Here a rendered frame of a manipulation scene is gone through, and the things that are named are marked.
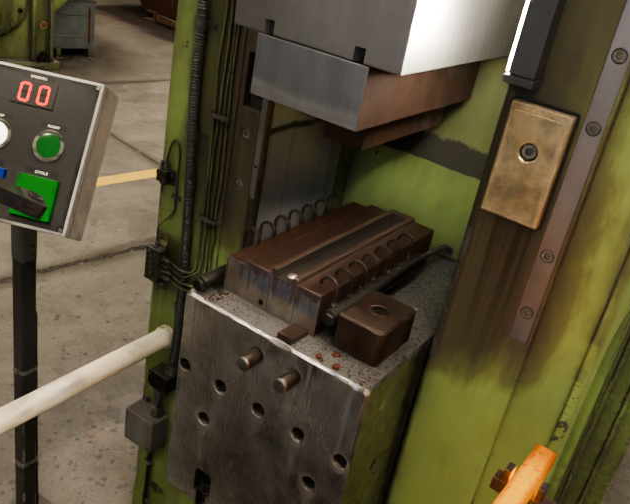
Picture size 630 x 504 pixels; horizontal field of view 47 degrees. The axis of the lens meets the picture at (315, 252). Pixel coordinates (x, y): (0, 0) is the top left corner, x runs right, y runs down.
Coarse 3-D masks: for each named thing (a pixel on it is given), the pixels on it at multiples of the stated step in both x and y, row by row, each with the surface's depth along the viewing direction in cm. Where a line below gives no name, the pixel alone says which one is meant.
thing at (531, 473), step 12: (528, 456) 96; (540, 456) 96; (552, 456) 97; (528, 468) 94; (540, 468) 94; (516, 480) 91; (528, 480) 92; (540, 480) 93; (504, 492) 89; (516, 492) 89; (528, 492) 90
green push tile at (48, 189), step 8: (24, 176) 126; (32, 176) 126; (16, 184) 126; (24, 184) 126; (32, 184) 126; (40, 184) 126; (48, 184) 126; (56, 184) 125; (40, 192) 125; (48, 192) 125; (56, 192) 126; (48, 200) 125; (48, 208) 125; (24, 216) 125; (48, 216) 125
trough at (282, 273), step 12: (396, 216) 151; (372, 228) 145; (384, 228) 146; (348, 240) 138; (360, 240) 139; (312, 252) 128; (324, 252) 131; (336, 252) 133; (288, 264) 122; (300, 264) 126; (312, 264) 127
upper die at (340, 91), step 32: (256, 64) 110; (288, 64) 107; (320, 64) 104; (352, 64) 101; (288, 96) 109; (320, 96) 105; (352, 96) 102; (384, 96) 107; (416, 96) 116; (448, 96) 127; (352, 128) 104
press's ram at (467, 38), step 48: (240, 0) 109; (288, 0) 104; (336, 0) 100; (384, 0) 96; (432, 0) 96; (480, 0) 109; (336, 48) 102; (384, 48) 97; (432, 48) 102; (480, 48) 117
